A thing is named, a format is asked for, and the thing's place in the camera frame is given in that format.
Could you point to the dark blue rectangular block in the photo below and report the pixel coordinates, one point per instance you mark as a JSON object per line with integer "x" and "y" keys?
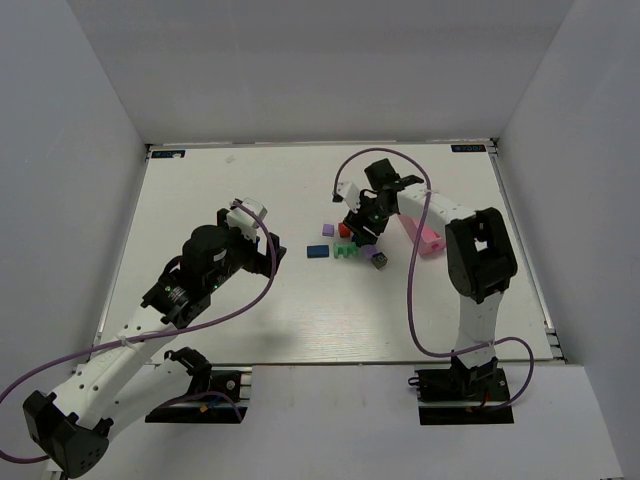
{"x": 317, "y": 251}

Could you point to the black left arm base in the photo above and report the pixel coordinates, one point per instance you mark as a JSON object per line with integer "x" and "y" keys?
{"x": 223, "y": 401}

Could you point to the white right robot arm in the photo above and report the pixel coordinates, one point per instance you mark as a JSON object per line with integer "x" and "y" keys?
{"x": 480, "y": 258}

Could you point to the pink plastic box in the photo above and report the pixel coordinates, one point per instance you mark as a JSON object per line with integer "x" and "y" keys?
{"x": 429, "y": 242}

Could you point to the purple printed cube block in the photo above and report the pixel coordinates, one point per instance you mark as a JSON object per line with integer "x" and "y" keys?
{"x": 368, "y": 251}

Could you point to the corner label sticker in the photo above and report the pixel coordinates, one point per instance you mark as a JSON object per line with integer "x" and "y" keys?
{"x": 168, "y": 154}
{"x": 468, "y": 148}

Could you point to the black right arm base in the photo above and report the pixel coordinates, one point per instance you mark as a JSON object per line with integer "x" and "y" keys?
{"x": 441, "y": 403}

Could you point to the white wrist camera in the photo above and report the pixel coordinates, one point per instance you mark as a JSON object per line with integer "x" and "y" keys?
{"x": 242, "y": 215}
{"x": 348, "y": 193}

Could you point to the red cube block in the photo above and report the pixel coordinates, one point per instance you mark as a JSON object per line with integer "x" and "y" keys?
{"x": 343, "y": 231}

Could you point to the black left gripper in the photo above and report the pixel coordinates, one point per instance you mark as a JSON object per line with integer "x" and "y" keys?
{"x": 267, "y": 257}

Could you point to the green hospital arch block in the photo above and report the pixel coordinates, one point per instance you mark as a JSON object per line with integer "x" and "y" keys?
{"x": 345, "y": 250}

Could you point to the grey house block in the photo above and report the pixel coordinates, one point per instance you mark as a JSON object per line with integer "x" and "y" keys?
{"x": 379, "y": 260}

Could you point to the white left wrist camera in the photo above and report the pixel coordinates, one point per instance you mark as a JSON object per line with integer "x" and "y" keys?
{"x": 242, "y": 215}

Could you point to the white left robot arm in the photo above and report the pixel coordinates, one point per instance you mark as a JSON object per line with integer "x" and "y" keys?
{"x": 76, "y": 421}

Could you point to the left corner label sticker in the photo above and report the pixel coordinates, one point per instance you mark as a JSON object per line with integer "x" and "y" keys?
{"x": 168, "y": 154}

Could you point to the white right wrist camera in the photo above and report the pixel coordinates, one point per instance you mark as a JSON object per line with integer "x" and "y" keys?
{"x": 348, "y": 193}

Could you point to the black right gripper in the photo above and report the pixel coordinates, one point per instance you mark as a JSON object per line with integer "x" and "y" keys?
{"x": 365, "y": 226}

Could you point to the right corner label sticker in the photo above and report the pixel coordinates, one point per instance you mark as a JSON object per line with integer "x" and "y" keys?
{"x": 468, "y": 148}

